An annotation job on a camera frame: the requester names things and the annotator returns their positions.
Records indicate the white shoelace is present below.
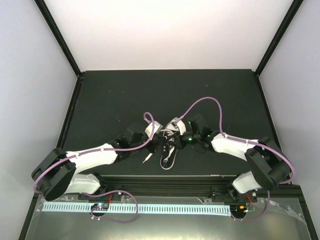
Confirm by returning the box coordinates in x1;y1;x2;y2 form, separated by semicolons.
142;128;174;163

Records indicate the black white sneaker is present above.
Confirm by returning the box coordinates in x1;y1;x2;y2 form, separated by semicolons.
159;118;179;170

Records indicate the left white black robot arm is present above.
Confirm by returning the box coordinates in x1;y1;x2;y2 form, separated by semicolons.
31;121;163;201

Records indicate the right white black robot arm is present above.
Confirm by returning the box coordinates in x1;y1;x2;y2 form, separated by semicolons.
171;116;293;202

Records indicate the black table mat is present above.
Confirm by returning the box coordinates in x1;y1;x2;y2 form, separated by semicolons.
48;69;288;178

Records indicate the right controller board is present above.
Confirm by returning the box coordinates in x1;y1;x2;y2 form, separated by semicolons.
230;205;251;214

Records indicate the controller board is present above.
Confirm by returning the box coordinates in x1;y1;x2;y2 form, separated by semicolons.
90;203;109;211
230;205;251;214

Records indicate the left controller board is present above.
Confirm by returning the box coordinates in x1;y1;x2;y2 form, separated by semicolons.
90;203;109;211

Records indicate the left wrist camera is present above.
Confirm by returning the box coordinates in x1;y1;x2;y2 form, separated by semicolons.
145;121;163;138

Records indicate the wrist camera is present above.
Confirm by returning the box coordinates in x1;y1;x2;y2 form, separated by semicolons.
168;117;186;135
145;121;163;138

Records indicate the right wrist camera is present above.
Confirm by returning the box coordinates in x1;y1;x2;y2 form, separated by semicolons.
168;117;186;135

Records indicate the black aluminium rail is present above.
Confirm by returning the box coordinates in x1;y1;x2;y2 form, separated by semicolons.
93;176;234;199

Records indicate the white slotted cable duct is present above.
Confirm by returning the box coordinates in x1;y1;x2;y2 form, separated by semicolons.
42;202;231;217

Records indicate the black right frame post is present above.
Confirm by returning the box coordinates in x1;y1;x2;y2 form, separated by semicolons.
255;0;304;77

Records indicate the black frame post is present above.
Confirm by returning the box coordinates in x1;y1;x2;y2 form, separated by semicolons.
34;0;82;77
255;0;304;77

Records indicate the black left frame post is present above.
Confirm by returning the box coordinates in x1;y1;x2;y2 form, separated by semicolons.
34;0;82;77

